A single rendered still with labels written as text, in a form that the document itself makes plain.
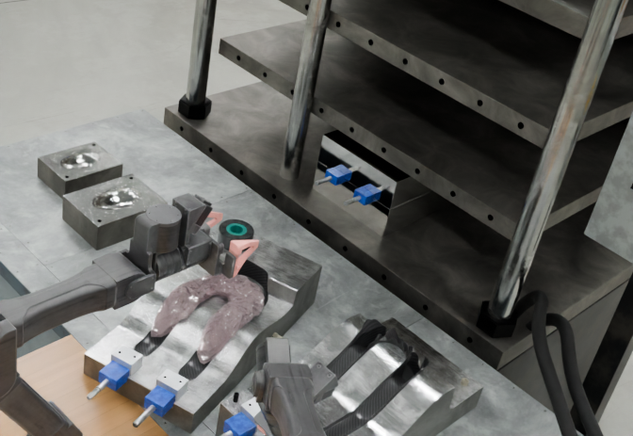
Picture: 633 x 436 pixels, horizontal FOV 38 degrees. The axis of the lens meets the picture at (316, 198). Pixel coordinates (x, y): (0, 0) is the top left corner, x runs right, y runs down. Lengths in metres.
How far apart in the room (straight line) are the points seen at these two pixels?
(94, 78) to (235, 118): 1.94
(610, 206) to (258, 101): 1.31
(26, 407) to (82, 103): 3.09
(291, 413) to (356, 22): 1.28
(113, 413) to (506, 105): 1.06
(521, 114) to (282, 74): 0.78
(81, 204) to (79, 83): 2.45
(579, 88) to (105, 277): 1.00
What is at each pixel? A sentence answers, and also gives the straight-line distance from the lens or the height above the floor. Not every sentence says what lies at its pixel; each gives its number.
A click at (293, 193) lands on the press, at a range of 2.56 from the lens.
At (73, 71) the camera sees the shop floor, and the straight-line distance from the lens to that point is 4.80.
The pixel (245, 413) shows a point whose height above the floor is 0.91.
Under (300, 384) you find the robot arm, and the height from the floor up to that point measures 1.19.
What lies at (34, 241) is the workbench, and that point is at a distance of 2.27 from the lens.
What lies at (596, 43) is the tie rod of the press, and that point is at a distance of 1.90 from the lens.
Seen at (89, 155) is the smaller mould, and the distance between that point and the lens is 2.49.
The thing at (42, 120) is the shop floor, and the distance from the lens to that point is 4.36.
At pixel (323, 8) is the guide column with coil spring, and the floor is 1.30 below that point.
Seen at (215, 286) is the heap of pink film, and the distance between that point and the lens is 2.02.
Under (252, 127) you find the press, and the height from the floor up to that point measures 0.79.
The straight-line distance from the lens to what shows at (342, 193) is 2.52.
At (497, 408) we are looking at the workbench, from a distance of 2.06.
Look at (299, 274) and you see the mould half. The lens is 2.07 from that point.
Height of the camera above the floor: 2.17
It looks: 33 degrees down
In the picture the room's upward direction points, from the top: 11 degrees clockwise
